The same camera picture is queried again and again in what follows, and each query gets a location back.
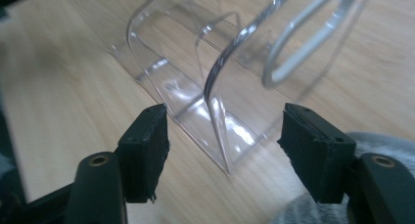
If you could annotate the clear acrylic divided organizer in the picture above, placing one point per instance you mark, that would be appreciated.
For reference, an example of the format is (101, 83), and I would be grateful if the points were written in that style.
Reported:
(228, 87)

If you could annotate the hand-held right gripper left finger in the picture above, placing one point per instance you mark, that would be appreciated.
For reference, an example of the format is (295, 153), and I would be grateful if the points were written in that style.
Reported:
(145, 152)

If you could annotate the grey striped cloth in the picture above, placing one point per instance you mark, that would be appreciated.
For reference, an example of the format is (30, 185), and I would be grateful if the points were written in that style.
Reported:
(391, 141)

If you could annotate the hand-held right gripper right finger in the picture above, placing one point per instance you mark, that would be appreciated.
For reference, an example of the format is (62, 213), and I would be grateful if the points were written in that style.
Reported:
(318, 152)

